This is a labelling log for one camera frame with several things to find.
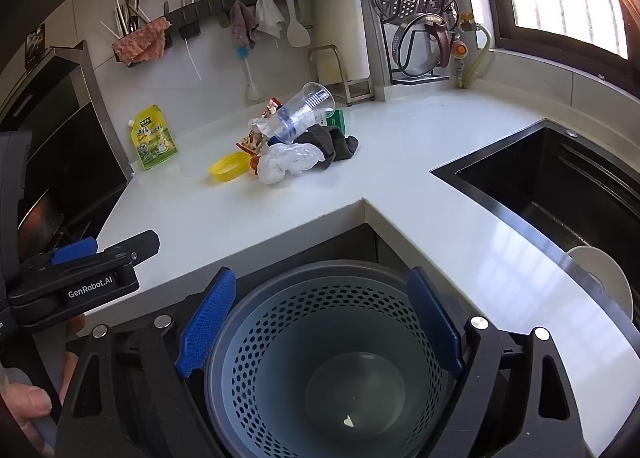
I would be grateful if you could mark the bundle of chopsticks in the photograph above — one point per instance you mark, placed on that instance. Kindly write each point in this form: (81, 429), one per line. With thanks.
(122, 18)

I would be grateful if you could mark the red-white snack wrapper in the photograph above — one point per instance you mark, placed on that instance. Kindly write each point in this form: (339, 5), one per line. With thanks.
(248, 142)

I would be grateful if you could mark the clear plastic cup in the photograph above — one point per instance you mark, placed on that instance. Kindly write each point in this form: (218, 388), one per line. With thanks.
(305, 108)

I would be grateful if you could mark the white plate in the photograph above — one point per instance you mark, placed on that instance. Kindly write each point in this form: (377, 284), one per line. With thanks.
(605, 278)

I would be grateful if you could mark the grey rag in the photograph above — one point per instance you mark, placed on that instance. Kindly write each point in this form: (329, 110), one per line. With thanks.
(243, 20)

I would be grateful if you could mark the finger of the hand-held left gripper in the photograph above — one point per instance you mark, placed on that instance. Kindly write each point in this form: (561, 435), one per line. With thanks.
(135, 245)
(75, 249)

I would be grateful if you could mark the grey-blue perforated bin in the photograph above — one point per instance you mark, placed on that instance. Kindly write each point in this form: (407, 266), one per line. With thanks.
(350, 338)

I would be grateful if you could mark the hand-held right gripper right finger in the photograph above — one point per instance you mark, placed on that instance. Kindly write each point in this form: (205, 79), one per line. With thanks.
(435, 318)

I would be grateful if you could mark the black hook rail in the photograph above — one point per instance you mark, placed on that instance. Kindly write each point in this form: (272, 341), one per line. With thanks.
(225, 0)

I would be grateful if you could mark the black kitchen sink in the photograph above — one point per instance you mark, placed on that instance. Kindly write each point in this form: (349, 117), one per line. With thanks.
(550, 198)

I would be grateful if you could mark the white rice paddle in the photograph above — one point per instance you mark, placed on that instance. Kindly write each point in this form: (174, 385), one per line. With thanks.
(297, 33)

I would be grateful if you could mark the green-white carton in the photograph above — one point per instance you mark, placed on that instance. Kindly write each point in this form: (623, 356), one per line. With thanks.
(340, 120)

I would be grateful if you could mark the yellow seasoning pouch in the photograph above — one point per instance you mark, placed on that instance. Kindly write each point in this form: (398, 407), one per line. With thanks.
(155, 143)

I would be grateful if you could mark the metal cutting board stand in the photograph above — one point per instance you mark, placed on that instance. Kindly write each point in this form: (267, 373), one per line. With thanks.
(360, 88)

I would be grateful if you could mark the small white scrap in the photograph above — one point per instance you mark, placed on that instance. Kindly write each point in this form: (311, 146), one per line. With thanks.
(348, 421)

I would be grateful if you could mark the white rag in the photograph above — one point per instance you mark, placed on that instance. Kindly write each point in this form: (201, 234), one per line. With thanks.
(270, 15)

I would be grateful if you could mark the white cutting board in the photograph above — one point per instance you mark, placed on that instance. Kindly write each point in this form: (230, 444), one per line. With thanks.
(345, 13)

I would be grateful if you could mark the pink dishcloth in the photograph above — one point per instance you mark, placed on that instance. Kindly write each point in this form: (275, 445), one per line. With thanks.
(142, 40)

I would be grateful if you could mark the black integrated stove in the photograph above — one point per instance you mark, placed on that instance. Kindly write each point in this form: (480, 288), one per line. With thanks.
(75, 138)

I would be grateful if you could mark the steel-rimmed pot lid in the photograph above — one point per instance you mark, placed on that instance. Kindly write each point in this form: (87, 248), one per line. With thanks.
(415, 53)

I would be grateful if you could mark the person's left hand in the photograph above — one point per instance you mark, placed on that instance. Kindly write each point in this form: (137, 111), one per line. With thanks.
(22, 400)

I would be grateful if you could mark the thin white stick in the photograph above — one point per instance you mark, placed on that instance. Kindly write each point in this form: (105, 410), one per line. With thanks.
(192, 58)

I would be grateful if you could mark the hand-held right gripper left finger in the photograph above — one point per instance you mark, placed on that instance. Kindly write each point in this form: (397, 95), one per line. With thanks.
(210, 323)

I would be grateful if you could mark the dark wok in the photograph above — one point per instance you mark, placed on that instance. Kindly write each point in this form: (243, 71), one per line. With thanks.
(40, 223)

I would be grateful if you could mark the white bottle brush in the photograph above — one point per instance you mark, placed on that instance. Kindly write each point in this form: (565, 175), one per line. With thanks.
(252, 88)

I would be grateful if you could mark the clear plastic bag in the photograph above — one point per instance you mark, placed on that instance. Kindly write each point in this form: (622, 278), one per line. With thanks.
(287, 160)

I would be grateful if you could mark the dark grey sock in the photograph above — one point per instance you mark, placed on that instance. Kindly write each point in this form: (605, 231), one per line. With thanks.
(335, 143)

